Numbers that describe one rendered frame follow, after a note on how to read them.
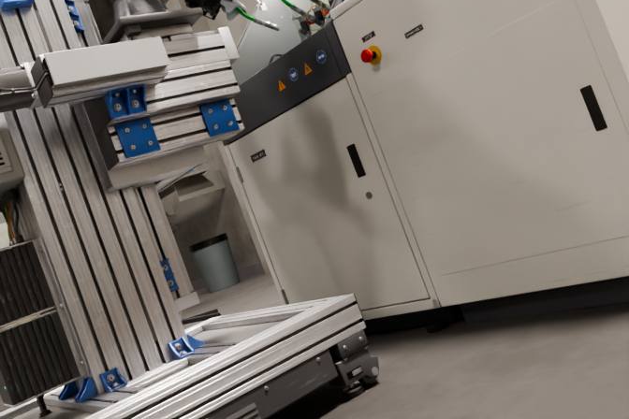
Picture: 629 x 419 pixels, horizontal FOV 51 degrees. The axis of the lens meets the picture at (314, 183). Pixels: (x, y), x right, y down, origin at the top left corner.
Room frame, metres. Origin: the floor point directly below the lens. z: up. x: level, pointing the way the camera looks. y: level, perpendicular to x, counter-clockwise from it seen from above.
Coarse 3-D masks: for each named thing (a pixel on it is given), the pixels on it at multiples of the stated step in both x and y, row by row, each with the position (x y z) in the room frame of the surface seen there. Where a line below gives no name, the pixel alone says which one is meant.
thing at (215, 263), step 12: (204, 240) 7.13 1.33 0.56; (216, 240) 7.17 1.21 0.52; (192, 252) 7.22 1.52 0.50; (204, 252) 7.15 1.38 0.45; (216, 252) 7.16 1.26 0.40; (228, 252) 7.27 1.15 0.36; (204, 264) 7.17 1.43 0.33; (216, 264) 7.16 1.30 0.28; (228, 264) 7.23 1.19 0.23; (204, 276) 7.23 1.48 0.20; (216, 276) 7.16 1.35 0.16; (228, 276) 7.20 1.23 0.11; (216, 288) 7.19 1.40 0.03
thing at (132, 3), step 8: (112, 0) 1.64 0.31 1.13; (120, 0) 1.62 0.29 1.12; (128, 0) 1.61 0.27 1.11; (136, 0) 1.61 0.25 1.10; (144, 0) 1.62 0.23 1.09; (152, 0) 1.63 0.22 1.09; (160, 0) 1.67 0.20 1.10; (120, 8) 1.62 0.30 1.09; (128, 8) 1.61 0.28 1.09; (136, 8) 1.60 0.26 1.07; (144, 8) 1.60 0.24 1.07; (152, 8) 1.61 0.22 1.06; (160, 8) 1.63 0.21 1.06; (120, 16) 1.62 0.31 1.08
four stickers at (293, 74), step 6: (318, 54) 1.96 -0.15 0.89; (324, 54) 1.94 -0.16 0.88; (318, 60) 1.96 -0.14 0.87; (324, 60) 1.95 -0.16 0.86; (294, 66) 2.04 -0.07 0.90; (306, 66) 2.00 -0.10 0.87; (288, 72) 2.06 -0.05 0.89; (294, 72) 2.05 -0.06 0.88; (306, 72) 2.01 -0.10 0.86; (282, 78) 2.09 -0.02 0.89; (294, 78) 2.05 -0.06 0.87; (276, 84) 2.12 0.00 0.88; (282, 84) 2.10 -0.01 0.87; (282, 90) 2.11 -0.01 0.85
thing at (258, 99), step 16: (320, 32) 1.93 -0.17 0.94; (304, 48) 1.99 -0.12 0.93; (320, 48) 1.95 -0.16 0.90; (272, 64) 2.11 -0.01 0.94; (288, 64) 2.06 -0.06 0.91; (336, 64) 1.92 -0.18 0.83; (256, 80) 2.18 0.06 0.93; (272, 80) 2.13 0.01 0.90; (288, 80) 2.08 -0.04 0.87; (304, 80) 2.03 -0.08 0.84; (320, 80) 1.98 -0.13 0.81; (336, 80) 1.94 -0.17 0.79; (240, 96) 2.26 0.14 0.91; (256, 96) 2.20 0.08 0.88; (272, 96) 2.15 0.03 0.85; (288, 96) 2.09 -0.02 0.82; (304, 96) 2.04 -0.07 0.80; (240, 112) 2.28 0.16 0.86; (256, 112) 2.22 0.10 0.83; (272, 112) 2.17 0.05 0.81; (256, 128) 2.27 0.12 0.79
